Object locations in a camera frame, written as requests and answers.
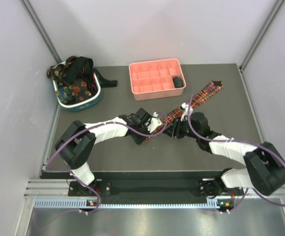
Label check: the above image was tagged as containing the red multicolour checked tie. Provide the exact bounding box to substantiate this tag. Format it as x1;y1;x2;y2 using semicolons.
140;81;223;139

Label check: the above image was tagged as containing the pink compartment tray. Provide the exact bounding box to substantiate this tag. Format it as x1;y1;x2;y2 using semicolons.
128;58;186;101

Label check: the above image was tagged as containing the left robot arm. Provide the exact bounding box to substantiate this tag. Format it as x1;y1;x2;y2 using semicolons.
54;108;162;195

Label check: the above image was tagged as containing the plain black tie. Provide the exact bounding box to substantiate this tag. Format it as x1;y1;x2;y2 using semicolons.
63;57;118;88

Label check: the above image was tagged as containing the black tie with orange flowers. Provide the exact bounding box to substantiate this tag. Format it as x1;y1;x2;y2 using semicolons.
69;79;95;104

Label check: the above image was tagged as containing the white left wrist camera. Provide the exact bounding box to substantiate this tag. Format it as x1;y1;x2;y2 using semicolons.
146;112;167;134

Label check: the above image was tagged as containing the teal perforated plastic basket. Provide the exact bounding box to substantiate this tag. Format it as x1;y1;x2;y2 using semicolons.
52;62;101;112

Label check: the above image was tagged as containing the aluminium frame rail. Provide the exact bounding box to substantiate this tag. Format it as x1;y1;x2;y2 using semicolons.
24;178;285;209

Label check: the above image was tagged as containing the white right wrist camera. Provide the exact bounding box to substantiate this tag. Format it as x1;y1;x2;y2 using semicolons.
180;103;189;121

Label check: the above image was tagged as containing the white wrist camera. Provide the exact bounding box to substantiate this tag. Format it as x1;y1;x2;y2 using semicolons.
146;112;167;134
180;103;189;121

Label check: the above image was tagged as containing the rolled dark leaf-pattern tie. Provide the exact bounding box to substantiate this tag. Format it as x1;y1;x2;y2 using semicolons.
172;77;184;89

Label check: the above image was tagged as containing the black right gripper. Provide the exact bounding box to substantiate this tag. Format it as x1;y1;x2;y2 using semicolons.
163;116;200;139

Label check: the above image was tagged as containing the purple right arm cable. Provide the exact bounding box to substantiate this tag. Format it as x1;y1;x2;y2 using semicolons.
187;94;285;214

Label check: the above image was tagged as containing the blue tie with yellow flowers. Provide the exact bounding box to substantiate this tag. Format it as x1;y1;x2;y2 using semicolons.
56;86;74;105

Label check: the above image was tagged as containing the dark tie with beige flowers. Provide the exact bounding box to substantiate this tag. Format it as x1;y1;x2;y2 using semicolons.
47;64;69;83

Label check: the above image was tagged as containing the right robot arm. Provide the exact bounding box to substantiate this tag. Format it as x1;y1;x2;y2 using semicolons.
165;112;285;196

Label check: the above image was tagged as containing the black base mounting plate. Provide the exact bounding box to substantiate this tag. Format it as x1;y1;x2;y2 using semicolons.
68;171;243;205

